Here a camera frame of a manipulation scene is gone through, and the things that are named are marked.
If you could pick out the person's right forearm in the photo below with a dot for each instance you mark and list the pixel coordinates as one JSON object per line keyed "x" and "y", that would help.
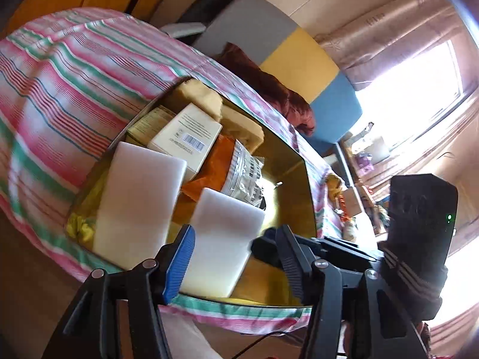
{"x": 415, "y": 284}

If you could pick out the dark red gift box container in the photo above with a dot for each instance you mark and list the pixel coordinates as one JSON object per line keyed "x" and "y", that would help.
{"x": 288, "y": 172}

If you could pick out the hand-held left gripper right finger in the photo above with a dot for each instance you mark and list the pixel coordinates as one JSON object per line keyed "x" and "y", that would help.
{"x": 295, "y": 273}

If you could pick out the brown padded jacket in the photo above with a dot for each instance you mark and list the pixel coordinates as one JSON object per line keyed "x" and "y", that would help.
{"x": 277, "y": 93}

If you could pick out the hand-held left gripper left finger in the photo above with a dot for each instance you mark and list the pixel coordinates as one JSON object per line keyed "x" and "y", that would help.
{"x": 181, "y": 265}

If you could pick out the orange clear snack bag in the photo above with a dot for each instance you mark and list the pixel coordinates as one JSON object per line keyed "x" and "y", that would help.
{"x": 243, "y": 175}

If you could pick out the pink patterned curtain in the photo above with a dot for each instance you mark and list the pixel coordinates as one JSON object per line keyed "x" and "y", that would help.
{"x": 393, "y": 33}

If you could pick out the tall beige barcode box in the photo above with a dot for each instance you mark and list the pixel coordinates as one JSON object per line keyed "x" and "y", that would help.
{"x": 187, "y": 134}

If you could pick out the grey yellow blue sofa chair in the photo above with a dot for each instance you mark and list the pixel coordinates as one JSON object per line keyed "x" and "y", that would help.
{"x": 292, "y": 63}

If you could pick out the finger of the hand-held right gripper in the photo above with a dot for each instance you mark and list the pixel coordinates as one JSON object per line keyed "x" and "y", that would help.
{"x": 265, "y": 248}

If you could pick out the yellow plastic bag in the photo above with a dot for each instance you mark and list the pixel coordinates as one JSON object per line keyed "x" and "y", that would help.
{"x": 80, "y": 226}

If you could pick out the tan rectangular block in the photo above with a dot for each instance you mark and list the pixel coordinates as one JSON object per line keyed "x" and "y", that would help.
{"x": 239, "y": 127}

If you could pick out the white sponge block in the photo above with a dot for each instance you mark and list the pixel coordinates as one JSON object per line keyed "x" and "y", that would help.
{"x": 138, "y": 202}
{"x": 220, "y": 239}

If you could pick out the striped pink green blanket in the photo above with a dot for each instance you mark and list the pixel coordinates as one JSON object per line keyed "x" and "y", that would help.
{"x": 56, "y": 82}

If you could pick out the window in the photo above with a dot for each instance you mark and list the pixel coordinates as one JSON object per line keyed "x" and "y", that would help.
{"x": 423, "y": 93}

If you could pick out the green patterned carton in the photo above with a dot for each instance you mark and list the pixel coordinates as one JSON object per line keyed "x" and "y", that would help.
{"x": 149, "y": 125}

